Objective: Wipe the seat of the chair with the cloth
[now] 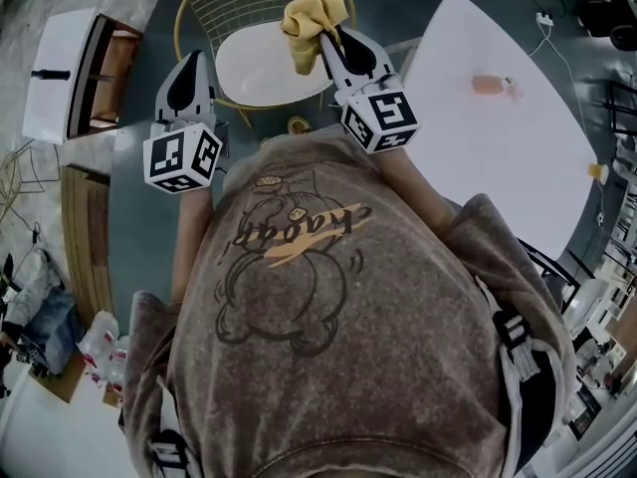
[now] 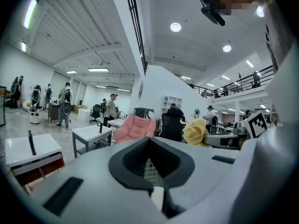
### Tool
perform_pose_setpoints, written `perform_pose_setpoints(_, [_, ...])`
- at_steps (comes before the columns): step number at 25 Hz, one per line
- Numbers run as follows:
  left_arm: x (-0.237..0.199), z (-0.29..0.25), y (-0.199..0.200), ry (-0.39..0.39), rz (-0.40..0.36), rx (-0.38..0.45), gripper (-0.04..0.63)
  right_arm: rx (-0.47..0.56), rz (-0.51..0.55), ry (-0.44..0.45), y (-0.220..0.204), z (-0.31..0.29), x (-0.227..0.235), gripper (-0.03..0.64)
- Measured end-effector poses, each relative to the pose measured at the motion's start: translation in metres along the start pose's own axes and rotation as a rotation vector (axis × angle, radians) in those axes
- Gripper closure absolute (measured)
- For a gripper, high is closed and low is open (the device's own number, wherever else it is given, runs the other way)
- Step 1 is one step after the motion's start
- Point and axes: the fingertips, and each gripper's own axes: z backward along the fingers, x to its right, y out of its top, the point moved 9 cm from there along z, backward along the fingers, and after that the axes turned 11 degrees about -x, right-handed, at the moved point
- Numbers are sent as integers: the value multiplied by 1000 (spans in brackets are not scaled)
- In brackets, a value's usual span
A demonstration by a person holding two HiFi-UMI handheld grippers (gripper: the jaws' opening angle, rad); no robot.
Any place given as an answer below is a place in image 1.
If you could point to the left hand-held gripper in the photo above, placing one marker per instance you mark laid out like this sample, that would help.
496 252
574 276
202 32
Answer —
174 160

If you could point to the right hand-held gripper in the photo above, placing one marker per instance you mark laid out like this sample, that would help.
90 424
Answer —
383 117

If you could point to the yellow wiping cloth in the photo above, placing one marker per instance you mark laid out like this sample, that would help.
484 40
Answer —
308 13

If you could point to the person's right forearm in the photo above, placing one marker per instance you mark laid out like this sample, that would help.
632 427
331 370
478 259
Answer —
413 192

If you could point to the person's left forearm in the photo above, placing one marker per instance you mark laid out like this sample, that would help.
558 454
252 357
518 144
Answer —
191 247

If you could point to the white cabinet with wooden shelves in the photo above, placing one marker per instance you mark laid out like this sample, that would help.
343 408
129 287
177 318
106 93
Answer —
57 72

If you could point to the pink-orange bottle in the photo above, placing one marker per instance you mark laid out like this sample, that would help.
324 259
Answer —
490 85

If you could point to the black cylinder tool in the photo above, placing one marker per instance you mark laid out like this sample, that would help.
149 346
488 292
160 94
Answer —
50 74

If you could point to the wooden plank platform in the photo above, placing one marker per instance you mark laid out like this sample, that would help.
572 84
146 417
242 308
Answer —
84 242

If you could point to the white power strip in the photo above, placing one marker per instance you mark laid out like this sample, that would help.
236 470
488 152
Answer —
545 18

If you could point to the clear cup with orange drink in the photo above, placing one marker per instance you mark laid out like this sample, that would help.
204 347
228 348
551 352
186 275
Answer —
598 172

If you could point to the shrink-wrapped water bottle pack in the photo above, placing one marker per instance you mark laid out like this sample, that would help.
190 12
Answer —
102 356

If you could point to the person's brown printed shirt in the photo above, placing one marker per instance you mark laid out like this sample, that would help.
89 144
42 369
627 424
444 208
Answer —
323 366

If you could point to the white oval table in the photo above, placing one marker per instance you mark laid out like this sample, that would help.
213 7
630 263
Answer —
602 346

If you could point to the wooden table leg frame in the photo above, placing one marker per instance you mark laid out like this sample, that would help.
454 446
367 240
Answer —
404 54

